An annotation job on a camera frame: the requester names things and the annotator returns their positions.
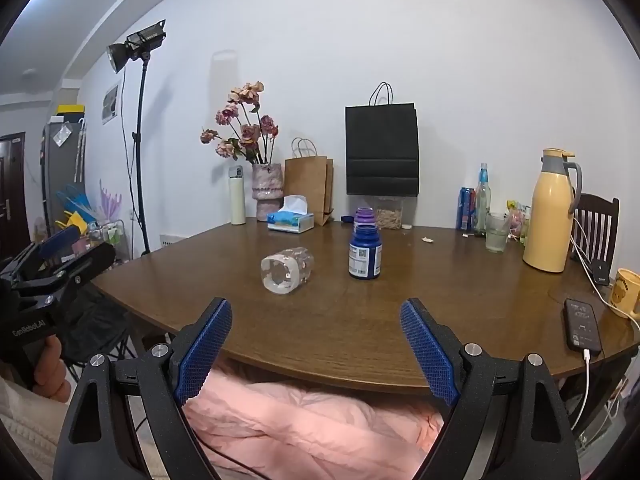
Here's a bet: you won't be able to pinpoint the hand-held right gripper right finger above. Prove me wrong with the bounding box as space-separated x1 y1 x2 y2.
400 298 582 480

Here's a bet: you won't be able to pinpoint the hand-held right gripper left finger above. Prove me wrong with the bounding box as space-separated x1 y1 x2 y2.
52 297 233 480

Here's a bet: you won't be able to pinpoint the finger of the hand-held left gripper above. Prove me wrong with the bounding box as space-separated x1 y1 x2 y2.
0 226 82 281
12 241 117 305

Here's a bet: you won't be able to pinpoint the clear plastic jar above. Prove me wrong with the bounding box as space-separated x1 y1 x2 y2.
260 246 316 295

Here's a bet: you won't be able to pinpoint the person's left forearm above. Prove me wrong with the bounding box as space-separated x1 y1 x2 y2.
0 362 65 480

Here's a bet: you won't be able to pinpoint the person's left hand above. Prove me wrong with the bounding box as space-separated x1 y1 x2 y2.
31 335 72 404

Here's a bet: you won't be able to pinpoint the storage rack with clutter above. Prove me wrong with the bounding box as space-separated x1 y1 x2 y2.
75 217 127 261

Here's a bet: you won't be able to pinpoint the blue clothes hangers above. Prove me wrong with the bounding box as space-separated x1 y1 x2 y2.
55 184 97 227

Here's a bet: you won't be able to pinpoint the purple clothes hangers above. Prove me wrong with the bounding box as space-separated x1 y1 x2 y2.
97 178 124 221

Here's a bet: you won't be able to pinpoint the black fabric chair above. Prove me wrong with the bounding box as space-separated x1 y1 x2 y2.
61 280 147 381

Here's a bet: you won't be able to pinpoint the dark wooden door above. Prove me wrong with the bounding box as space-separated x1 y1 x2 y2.
0 132 32 263

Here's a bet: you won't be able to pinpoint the grey refrigerator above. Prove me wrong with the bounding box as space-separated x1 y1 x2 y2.
40 115 87 238

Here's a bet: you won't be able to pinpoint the black light stand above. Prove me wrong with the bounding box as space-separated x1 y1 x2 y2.
120 57 153 257

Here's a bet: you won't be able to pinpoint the dark blue supplement bottle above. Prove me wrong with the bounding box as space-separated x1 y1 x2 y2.
348 225 384 281

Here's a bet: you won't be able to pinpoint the pink padded jacket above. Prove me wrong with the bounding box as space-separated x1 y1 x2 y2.
181 357 446 480

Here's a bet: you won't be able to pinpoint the clear drinking glass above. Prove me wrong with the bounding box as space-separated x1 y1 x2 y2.
485 212 510 254

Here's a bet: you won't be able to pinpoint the clear snack container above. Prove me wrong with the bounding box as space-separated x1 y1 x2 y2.
374 195 404 230

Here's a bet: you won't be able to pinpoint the blue drink can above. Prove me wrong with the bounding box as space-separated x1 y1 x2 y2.
456 187 477 232

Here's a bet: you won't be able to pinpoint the purple supplement bottle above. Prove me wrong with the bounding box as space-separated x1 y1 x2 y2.
353 207 377 233

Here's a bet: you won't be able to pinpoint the black smartphone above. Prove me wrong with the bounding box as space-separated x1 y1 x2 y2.
563 298 604 353

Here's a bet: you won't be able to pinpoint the white thermos bottle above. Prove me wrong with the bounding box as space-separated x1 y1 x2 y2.
229 165 247 226

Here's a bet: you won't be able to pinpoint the colourful snack bags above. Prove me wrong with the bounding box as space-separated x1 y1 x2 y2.
505 200 533 247

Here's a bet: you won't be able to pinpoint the blue tissue box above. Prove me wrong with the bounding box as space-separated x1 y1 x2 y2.
266 195 316 234

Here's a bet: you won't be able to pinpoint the glass bottle with blue cap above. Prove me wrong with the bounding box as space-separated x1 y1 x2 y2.
473 162 493 238

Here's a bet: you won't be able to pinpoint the pink ceramic vase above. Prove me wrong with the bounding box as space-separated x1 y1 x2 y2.
251 162 284 223

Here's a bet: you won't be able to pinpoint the yellow thermos jug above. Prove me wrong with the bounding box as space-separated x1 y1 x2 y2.
522 148 584 274

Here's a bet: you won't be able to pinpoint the black power adapter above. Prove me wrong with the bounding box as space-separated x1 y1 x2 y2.
589 260 612 287

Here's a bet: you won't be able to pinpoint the dried pink flowers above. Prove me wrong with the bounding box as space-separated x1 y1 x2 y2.
200 80 280 166

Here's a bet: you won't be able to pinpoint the brown paper bag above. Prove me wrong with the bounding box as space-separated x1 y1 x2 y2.
284 137 335 227

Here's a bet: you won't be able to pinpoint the yellow mug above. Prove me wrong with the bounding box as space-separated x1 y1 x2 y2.
611 268 640 322

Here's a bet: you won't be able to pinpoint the black studio light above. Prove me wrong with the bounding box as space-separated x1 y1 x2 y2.
106 19 167 75

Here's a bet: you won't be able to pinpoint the dark wooden chair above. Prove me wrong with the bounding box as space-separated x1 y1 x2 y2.
570 192 621 267

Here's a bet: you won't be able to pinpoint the black paper bag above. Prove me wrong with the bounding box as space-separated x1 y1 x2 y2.
344 81 420 197

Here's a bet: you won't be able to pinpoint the wall picture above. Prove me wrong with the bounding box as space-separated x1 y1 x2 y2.
101 83 120 126

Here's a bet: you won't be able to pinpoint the white charging cable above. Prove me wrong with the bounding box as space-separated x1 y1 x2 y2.
570 349 593 433

